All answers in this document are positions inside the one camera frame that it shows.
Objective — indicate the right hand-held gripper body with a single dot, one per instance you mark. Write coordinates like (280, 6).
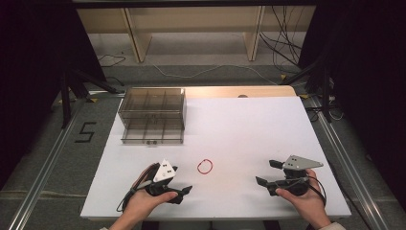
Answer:
(298, 183)

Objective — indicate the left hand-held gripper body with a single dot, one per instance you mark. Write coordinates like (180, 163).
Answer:
(164, 172)

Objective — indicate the person's right hand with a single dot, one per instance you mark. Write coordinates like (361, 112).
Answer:
(309, 204)

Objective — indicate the person's left hand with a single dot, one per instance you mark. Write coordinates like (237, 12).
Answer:
(143, 199)

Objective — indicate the red rubber band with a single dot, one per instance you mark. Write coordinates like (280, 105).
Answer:
(198, 168)

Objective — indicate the clear plastic drawer organizer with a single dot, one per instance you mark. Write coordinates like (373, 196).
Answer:
(153, 110)

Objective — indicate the black tripod stand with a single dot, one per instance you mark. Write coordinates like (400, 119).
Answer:
(325, 96)
(66, 102)

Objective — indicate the dark curtain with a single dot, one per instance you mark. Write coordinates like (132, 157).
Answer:
(38, 64)
(367, 80)

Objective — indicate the light wooden shelf unit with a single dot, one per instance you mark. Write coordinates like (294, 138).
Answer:
(137, 38)

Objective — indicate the aluminium floor rail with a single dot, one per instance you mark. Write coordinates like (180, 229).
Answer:
(41, 179)
(348, 166)

